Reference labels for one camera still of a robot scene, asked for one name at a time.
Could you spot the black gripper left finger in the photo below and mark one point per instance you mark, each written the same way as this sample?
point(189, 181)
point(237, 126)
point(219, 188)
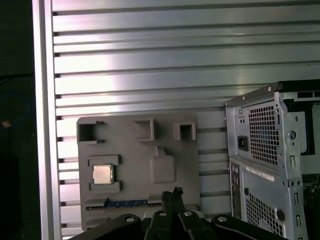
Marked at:
point(160, 225)

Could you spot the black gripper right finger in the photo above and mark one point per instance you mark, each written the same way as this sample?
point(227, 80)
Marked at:
point(192, 225)

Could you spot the silver CPU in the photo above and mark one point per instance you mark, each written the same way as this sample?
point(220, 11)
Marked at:
point(103, 174)

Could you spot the RAM stick blue label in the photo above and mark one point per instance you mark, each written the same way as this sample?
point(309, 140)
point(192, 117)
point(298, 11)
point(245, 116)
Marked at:
point(125, 203)

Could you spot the grey parts rack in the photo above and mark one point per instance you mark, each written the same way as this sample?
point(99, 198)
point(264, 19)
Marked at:
point(140, 162)

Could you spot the black PC case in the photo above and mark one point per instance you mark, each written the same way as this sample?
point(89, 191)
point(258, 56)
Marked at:
point(262, 190)

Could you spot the grey power supply unit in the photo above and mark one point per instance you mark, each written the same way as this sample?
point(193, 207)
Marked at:
point(242, 142)

